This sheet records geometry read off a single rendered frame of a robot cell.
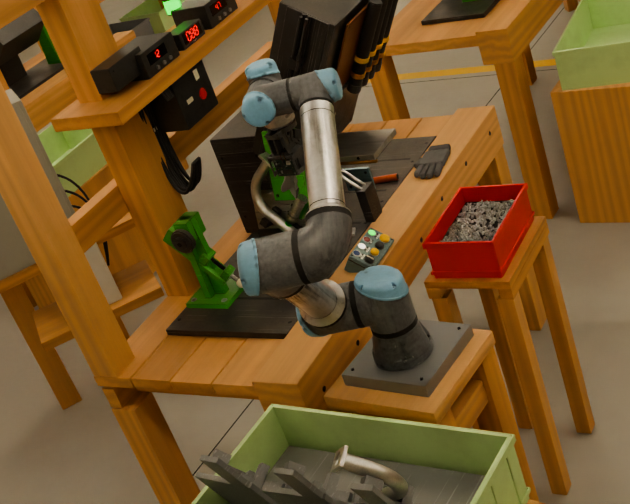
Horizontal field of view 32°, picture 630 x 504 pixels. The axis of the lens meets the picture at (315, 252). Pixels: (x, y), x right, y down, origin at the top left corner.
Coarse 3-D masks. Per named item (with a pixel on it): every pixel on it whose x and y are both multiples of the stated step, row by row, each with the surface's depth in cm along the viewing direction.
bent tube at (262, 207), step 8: (264, 152) 317; (264, 160) 314; (264, 168) 316; (256, 176) 318; (264, 176) 319; (256, 184) 320; (256, 192) 321; (256, 200) 321; (264, 208) 321; (264, 216) 322; (272, 216) 320; (280, 216) 321; (280, 224) 320
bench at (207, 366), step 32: (352, 128) 401; (384, 128) 392; (416, 128) 383; (224, 256) 345; (160, 320) 322; (544, 320) 412; (160, 352) 307; (192, 352) 301; (224, 352) 296; (256, 352) 291; (128, 384) 301; (160, 384) 295; (192, 384) 288; (224, 384) 282; (128, 416) 310; (160, 416) 317; (160, 448) 317; (160, 480) 322; (192, 480) 329
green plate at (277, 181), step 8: (264, 136) 316; (264, 144) 317; (272, 176) 320; (280, 176) 318; (296, 176) 315; (304, 176) 315; (272, 184) 321; (280, 184) 319; (304, 184) 315; (280, 192) 320; (288, 192) 319; (280, 200) 321
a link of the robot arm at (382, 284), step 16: (368, 272) 260; (384, 272) 259; (400, 272) 259; (352, 288) 259; (368, 288) 254; (384, 288) 253; (400, 288) 255; (352, 304) 257; (368, 304) 256; (384, 304) 255; (400, 304) 256; (368, 320) 258; (384, 320) 257; (400, 320) 258
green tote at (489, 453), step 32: (288, 416) 252; (320, 416) 246; (352, 416) 240; (256, 448) 248; (320, 448) 253; (352, 448) 246; (384, 448) 240; (416, 448) 235; (448, 448) 230; (480, 448) 224; (512, 448) 219; (512, 480) 219
